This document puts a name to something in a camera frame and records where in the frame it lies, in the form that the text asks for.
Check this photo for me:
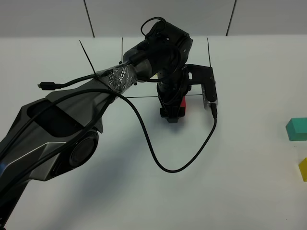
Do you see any red block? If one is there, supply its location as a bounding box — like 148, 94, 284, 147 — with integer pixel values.
178, 96, 186, 117

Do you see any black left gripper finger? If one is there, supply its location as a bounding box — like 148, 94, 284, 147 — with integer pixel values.
160, 107, 169, 117
167, 109, 184, 123

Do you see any black left camera cable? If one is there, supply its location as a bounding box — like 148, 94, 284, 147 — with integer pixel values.
0, 17, 218, 192

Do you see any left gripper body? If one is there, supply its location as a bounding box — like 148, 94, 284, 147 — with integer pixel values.
157, 65, 191, 109

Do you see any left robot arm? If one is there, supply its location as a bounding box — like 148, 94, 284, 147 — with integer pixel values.
0, 17, 192, 222

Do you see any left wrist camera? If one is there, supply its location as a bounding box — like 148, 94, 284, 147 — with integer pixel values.
187, 64, 218, 116

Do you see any green block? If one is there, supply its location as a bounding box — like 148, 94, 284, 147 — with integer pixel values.
286, 117, 307, 141

